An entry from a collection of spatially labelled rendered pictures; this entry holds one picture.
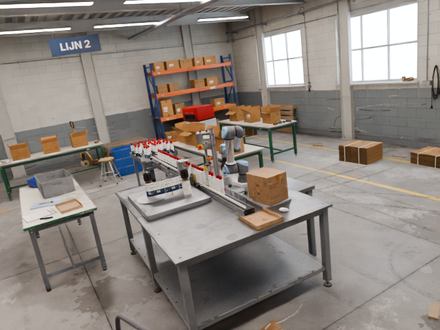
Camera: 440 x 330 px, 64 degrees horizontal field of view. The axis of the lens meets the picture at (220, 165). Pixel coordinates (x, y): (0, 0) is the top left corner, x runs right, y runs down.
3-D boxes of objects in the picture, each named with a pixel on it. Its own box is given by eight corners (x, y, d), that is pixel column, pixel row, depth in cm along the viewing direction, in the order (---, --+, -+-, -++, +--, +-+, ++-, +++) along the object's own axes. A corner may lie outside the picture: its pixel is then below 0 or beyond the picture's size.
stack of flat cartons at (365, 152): (338, 160, 719) (337, 145, 711) (354, 154, 748) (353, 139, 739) (366, 165, 667) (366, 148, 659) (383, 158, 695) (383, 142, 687)
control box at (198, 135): (199, 148, 397) (196, 131, 392) (214, 146, 394) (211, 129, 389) (198, 150, 387) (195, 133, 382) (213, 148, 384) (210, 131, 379)
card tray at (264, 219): (238, 219, 310) (238, 215, 309) (262, 210, 321) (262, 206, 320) (257, 230, 284) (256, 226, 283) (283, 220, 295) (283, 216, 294)
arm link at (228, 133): (239, 175, 389) (236, 127, 368) (226, 177, 387) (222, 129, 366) (236, 170, 400) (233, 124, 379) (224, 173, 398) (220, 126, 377)
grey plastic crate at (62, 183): (38, 190, 503) (33, 175, 498) (67, 182, 524) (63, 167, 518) (44, 200, 454) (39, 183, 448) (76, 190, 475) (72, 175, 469)
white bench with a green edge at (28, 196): (33, 237, 548) (18, 188, 527) (83, 221, 582) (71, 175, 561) (43, 295, 386) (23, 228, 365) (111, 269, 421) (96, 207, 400)
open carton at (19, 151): (10, 162, 758) (5, 145, 749) (12, 158, 800) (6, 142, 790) (31, 158, 775) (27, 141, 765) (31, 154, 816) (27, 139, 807)
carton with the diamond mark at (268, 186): (249, 199, 347) (245, 173, 340) (266, 192, 360) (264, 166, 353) (270, 206, 323) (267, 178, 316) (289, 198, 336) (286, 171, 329)
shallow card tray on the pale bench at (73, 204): (55, 207, 420) (54, 204, 419) (76, 200, 433) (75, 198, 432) (61, 214, 393) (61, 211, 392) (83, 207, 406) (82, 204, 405)
